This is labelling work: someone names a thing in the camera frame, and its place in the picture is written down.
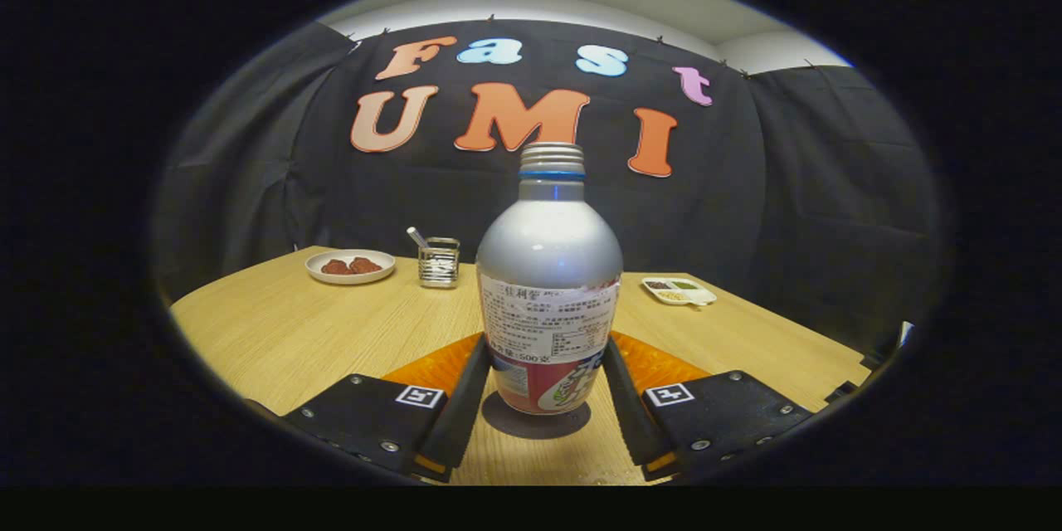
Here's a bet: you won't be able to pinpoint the wooden table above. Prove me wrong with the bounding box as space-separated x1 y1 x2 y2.
170 246 872 486

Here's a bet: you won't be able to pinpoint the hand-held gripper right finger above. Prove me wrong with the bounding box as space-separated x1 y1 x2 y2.
603 334 812 482

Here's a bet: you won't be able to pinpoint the black backdrop cloth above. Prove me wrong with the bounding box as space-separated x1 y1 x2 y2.
153 17 943 358

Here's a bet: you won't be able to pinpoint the red-brown food pieces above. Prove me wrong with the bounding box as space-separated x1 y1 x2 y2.
321 256 383 276

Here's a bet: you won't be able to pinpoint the white round plate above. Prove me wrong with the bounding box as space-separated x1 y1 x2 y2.
304 249 397 285

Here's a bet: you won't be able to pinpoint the silver juice bottle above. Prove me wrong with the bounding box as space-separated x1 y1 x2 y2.
476 143 624 416

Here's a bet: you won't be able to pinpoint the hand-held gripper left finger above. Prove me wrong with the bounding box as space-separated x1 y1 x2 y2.
286 334 492 484

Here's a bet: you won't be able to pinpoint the white divided dish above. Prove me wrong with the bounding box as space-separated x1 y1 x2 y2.
641 276 718 306

